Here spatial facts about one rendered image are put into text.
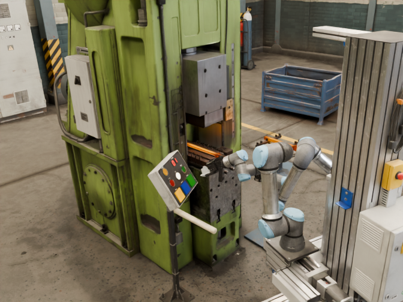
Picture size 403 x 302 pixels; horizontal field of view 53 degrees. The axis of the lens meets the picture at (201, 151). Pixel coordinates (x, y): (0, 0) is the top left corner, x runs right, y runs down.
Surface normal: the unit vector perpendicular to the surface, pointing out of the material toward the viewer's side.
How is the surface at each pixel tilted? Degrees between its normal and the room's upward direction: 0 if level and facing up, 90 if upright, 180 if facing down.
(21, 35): 90
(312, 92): 89
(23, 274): 0
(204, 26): 90
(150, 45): 89
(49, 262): 0
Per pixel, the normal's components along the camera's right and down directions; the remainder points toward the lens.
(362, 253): -0.89, 0.22
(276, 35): -0.75, 0.30
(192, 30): 0.71, 0.26
